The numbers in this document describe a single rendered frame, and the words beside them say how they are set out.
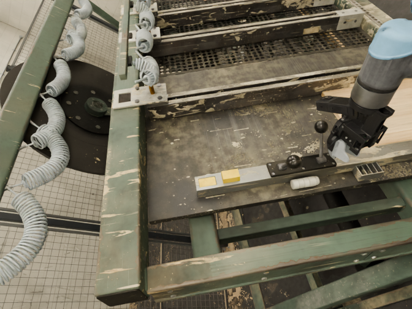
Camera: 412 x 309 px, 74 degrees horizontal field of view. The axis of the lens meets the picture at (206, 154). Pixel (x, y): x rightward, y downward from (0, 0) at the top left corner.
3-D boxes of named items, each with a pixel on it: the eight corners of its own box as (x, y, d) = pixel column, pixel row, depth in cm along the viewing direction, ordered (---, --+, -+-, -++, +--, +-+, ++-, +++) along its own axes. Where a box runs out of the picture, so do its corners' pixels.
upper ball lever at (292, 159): (288, 172, 82) (305, 167, 69) (276, 175, 82) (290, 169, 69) (285, 160, 83) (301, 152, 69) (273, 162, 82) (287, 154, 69)
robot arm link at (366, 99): (348, 78, 55) (376, 65, 58) (341, 97, 59) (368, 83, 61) (379, 99, 51) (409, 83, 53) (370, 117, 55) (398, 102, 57)
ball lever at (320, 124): (330, 165, 80) (331, 121, 76) (317, 167, 80) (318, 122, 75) (324, 160, 84) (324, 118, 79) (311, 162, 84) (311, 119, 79)
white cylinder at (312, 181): (292, 191, 81) (318, 187, 82) (294, 186, 79) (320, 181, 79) (289, 183, 83) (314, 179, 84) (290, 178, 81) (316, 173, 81)
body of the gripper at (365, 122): (354, 158, 63) (376, 119, 54) (327, 135, 68) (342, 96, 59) (377, 144, 65) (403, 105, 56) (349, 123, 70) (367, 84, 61)
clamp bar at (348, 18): (361, 29, 137) (382, -26, 119) (125, 64, 131) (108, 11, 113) (351, 19, 144) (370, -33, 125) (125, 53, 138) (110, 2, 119)
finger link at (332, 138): (327, 154, 70) (338, 129, 63) (322, 150, 71) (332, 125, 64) (341, 146, 71) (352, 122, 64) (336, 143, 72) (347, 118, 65)
